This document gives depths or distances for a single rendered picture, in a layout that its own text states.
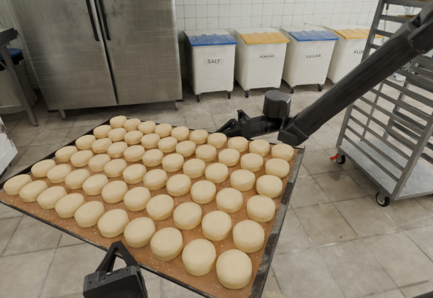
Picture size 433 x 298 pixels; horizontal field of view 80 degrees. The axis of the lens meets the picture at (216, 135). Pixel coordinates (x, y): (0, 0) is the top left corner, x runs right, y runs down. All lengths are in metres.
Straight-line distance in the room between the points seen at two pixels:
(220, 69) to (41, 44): 1.80
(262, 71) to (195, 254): 3.04
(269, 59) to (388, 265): 2.39
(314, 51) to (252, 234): 3.25
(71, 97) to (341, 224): 2.68
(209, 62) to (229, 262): 2.83
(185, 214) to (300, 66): 3.21
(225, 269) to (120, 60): 2.57
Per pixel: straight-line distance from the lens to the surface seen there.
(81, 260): 1.79
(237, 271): 0.40
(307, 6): 4.14
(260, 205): 0.47
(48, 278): 1.80
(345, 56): 3.86
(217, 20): 3.72
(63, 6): 2.82
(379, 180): 2.15
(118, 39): 2.77
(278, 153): 0.60
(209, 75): 3.17
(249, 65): 3.26
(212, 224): 0.45
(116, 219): 0.50
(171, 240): 0.44
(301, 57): 3.51
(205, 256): 0.41
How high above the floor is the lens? 1.37
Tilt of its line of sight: 32 degrees down
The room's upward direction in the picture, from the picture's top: straight up
